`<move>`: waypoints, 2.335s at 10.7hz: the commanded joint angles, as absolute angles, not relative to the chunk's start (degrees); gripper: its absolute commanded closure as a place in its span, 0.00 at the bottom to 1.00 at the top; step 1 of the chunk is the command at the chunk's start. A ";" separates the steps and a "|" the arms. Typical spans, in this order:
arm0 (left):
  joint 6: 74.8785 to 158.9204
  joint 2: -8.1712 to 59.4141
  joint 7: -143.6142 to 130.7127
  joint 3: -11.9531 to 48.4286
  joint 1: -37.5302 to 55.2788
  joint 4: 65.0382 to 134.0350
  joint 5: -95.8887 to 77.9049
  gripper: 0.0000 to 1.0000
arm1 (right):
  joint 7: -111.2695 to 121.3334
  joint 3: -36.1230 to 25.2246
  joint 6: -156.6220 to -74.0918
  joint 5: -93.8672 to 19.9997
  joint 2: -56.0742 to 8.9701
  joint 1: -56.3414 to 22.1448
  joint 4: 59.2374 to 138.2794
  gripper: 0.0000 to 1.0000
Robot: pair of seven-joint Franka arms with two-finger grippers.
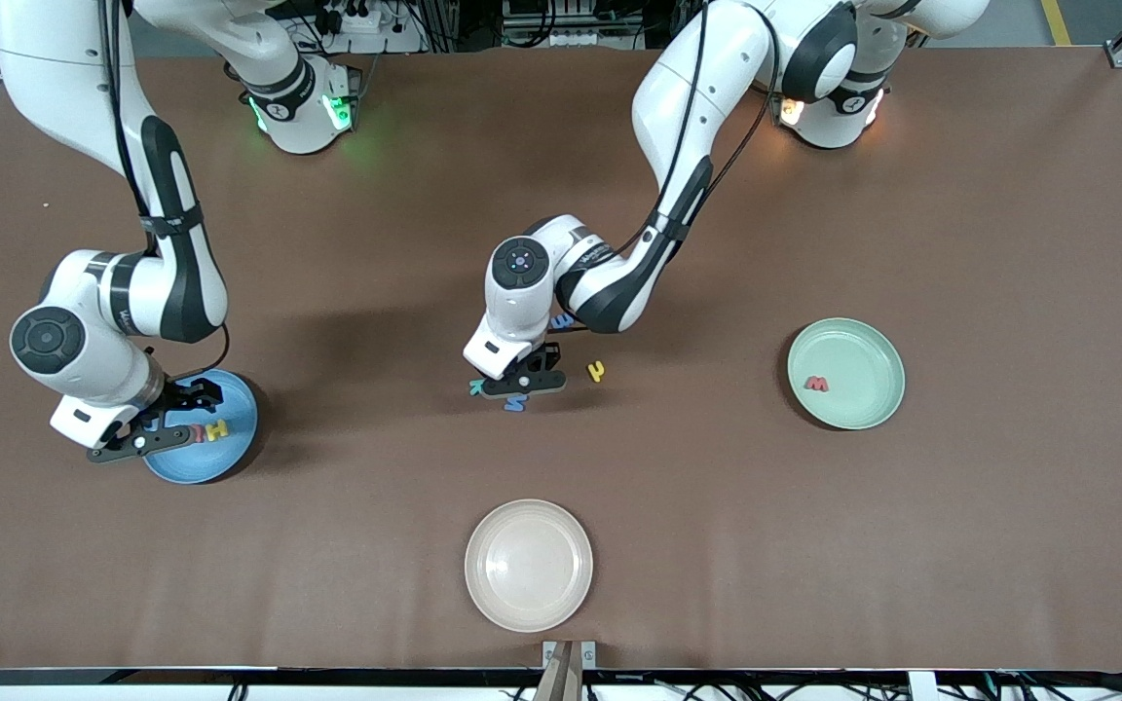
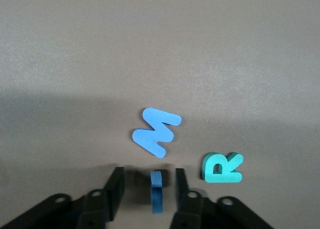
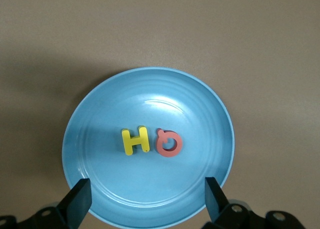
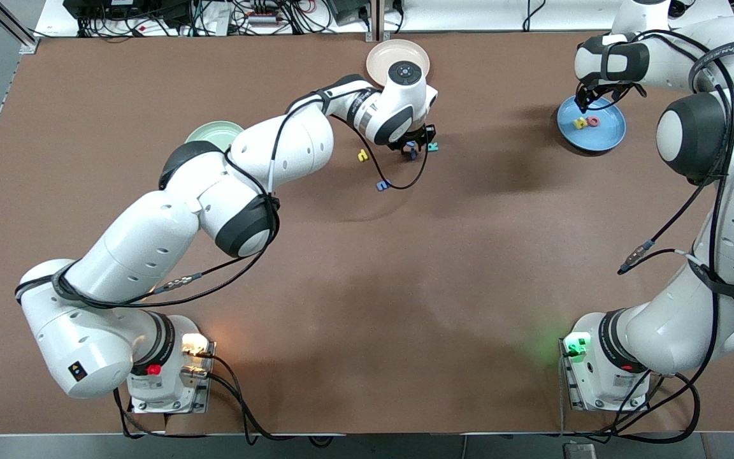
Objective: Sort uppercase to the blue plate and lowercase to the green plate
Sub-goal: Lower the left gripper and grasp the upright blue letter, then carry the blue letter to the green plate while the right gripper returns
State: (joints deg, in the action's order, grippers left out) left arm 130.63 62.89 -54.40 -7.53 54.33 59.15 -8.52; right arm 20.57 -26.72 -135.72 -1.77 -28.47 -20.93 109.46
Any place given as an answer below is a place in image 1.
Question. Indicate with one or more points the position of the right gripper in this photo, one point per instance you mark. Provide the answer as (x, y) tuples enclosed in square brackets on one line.
[(183, 399)]

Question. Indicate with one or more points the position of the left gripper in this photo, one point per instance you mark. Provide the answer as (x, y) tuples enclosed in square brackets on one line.
[(552, 355)]

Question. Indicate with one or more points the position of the yellow foam uppercase letter H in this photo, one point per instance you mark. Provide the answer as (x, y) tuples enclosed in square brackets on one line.
[(218, 429)]

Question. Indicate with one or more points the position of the red foam letter w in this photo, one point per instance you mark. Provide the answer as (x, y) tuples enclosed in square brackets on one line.
[(817, 384)]

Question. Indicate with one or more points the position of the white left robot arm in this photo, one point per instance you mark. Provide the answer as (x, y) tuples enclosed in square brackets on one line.
[(707, 88)]

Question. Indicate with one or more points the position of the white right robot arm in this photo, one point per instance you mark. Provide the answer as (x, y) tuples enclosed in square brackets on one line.
[(55, 88)]

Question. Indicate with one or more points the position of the yellow foam lowercase letter h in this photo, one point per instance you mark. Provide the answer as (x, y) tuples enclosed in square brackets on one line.
[(597, 371)]

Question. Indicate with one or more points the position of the blue plate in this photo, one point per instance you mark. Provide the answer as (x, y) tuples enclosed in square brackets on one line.
[(230, 458)]

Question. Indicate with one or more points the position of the beige plate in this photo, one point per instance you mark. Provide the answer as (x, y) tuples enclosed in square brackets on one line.
[(529, 565)]

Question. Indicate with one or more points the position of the green plate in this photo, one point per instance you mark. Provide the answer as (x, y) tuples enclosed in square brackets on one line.
[(853, 350)]

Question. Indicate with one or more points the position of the blue foam letter M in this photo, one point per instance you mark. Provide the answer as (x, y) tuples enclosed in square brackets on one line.
[(515, 404)]

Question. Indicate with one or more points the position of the grey control box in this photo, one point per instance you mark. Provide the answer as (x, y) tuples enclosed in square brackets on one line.
[(571, 34)]

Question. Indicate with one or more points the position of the white power strip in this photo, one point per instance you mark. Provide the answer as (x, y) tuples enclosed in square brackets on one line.
[(371, 19)]

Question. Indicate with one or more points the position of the brown table mat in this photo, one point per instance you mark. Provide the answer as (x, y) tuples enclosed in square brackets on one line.
[(1009, 535)]

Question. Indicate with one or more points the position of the metal mounting bracket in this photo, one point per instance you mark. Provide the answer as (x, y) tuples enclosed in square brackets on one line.
[(587, 653)]

